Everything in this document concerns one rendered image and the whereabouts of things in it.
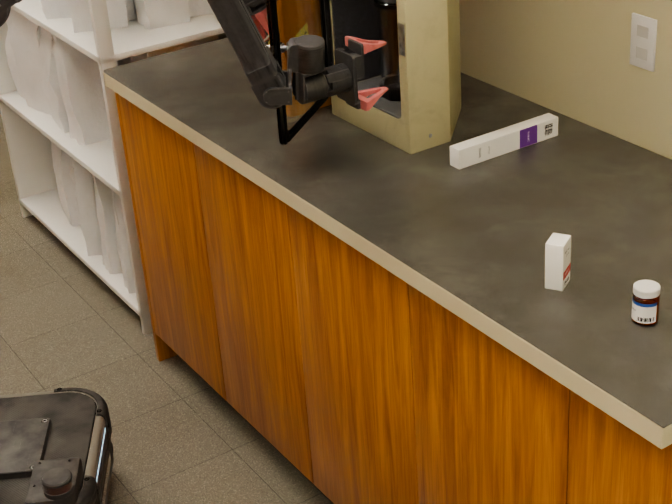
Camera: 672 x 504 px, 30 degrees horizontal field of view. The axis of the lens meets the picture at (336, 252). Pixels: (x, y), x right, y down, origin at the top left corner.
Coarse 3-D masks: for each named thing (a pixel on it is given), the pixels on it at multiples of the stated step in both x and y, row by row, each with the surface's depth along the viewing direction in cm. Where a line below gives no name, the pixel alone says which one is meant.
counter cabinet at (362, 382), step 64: (128, 128) 342; (192, 192) 317; (256, 192) 285; (192, 256) 331; (256, 256) 296; (320, 256) 267; (192, 320) 346; (256, 320) 308; (320, 320) 277; (384, 320) 252; (448, 320) 231; (256, 384) 321; (320, 384) 288; (384, 384) 260; (448, 384) 238; (512, 384) 219; (320, 448) 299; (384, 448) 270; (448, 448) 246; (512, 448) 226; (576, 448) 209; (640, 448) 194
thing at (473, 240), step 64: (128, 64) 341; (192, 64) 338; (192, 128) 297; (256, 128) 295; (320, 128) 292; (576, 128) 282; (320, 192) 261; (384, 192) 259; (448, 192) 257; (512, 192) 255; (576, 192) 253; (640, 192) 252; (384, 256) 238; (448, 256) 233; (512, 256) 232; (576, 256) 230; (640, 256) 228; (512, 320) 212; (576, 320) 211; (576, 384) 198; (640, 384) 193
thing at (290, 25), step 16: (288, 0) 265; (304, 0) 274; (288, 16) 266; (304, 16) 275; (320, 16) 284; (288, 32) 267; (304, 32) 276; (320, 32) 285; (272, 48) 260; (288, 112) 272; (304, 112) 281; (288, 128) 273
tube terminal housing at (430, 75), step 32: (416, 0) 261; (448, 0) 267; (416, 32) 264; (448, 32) 269; (416, 64) 267; (448, 64) 272; (416, 96) 270; (448, 96) 275; (384, 128) 281; (416, 128) 273; (448, 128) 279
